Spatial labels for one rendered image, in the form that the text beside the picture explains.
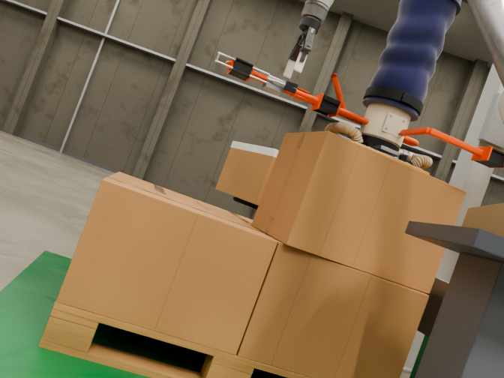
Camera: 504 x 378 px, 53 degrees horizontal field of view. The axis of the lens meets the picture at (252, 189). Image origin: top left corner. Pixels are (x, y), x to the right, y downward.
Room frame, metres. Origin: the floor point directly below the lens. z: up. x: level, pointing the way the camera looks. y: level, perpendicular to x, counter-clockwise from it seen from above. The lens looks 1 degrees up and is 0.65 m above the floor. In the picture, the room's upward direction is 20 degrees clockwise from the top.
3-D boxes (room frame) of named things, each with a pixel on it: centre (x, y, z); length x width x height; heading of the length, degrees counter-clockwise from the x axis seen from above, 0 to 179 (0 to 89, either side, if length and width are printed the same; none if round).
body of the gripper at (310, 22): (1.84, 0.01, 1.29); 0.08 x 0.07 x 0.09; 13
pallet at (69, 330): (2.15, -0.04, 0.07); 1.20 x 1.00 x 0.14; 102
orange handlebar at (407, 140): (1.78, -0.23, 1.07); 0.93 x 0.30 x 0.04; 103
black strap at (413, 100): (1.94, -0.40, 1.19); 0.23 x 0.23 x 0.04
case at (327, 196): (1.93, -0.39, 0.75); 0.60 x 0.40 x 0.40; 108
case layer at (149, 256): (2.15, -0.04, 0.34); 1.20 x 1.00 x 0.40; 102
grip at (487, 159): (1.75, -0.75, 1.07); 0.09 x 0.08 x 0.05; 13
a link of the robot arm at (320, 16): (1.84, 0.01, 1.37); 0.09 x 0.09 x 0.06
